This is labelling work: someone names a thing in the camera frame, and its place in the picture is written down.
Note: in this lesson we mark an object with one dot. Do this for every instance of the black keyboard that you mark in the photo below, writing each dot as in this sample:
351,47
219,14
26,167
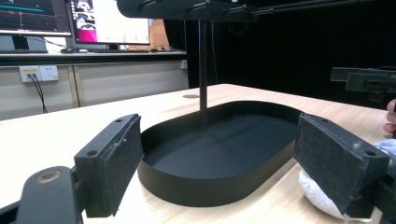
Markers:
121,50

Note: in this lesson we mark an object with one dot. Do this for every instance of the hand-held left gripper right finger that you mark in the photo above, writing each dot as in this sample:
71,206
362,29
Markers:
336,165

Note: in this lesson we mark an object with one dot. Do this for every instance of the white empty wall socket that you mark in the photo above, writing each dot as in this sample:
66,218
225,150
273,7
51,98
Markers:
49,73

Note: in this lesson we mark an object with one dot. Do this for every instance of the black stand with oval tray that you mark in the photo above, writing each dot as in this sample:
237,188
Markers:
218,149

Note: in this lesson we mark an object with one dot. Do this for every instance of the monitor with dark graph screen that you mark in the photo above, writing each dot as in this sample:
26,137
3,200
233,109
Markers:
31,15

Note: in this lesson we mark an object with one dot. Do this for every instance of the monitor with white screen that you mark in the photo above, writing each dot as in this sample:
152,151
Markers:
118,21

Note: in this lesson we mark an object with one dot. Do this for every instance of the small white wall switch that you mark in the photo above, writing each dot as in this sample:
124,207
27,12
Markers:
184,64

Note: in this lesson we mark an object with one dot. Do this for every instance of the black curtain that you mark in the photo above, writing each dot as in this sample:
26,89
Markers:
295,53

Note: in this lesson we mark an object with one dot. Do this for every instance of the white cloth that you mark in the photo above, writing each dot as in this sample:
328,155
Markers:
317,194

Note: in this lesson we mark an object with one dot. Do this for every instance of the brown cardboard box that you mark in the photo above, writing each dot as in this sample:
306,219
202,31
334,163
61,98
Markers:
159,34

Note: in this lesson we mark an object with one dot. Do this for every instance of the long grey desk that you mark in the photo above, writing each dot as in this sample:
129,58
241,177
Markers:
93,58

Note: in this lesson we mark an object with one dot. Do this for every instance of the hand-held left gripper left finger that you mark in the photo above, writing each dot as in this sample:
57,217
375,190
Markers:
109,174

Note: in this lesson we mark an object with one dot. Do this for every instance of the black computer mouse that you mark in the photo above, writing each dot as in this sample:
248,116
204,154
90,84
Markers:
66,50

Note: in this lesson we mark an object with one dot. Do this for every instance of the white wall socket with plugs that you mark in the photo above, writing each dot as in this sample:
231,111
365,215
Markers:
29,73

